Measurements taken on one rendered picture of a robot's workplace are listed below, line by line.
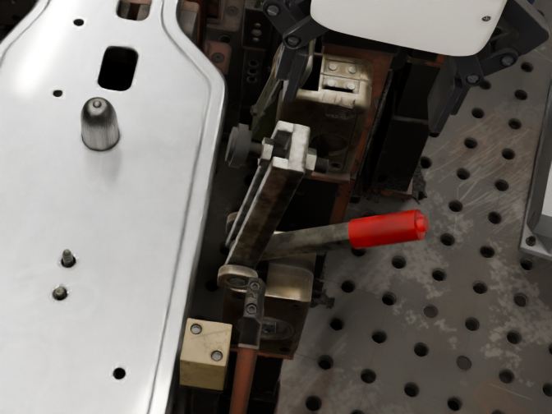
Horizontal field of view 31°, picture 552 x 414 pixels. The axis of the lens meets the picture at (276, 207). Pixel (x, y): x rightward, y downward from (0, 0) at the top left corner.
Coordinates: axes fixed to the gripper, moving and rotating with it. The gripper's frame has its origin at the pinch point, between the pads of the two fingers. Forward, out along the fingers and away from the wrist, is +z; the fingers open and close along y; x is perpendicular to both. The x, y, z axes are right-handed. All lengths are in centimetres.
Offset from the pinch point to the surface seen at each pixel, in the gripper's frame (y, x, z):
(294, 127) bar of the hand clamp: 3.3, -0.9, 5.1
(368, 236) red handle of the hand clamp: -4.1, 0.1, 13.3
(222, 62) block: 6, -54, 48
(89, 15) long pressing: 20.3, -29.6, 24.0
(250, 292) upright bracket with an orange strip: 4.5, 9.8, 8.8
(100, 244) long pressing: 14.8, -5.7, 27.6
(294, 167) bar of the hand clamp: 3.0, 2.0, 5.6
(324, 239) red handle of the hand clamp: -1.4, -0.7, 15.4
